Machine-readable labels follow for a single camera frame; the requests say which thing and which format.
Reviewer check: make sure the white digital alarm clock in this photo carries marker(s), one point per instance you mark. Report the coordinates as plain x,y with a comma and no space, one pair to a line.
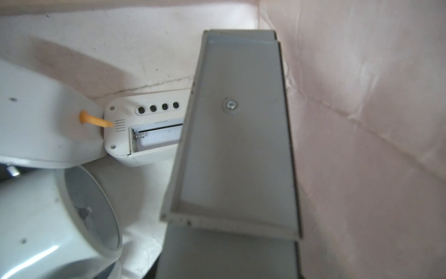
147,127

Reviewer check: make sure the white canvas tote bag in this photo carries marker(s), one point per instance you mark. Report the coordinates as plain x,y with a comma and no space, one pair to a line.
366,84

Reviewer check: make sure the white rounded clock with peg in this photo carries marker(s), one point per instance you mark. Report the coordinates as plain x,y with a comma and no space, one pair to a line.
40,122

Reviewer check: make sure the white round alarm clock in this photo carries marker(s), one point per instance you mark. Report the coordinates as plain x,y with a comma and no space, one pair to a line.
57,224

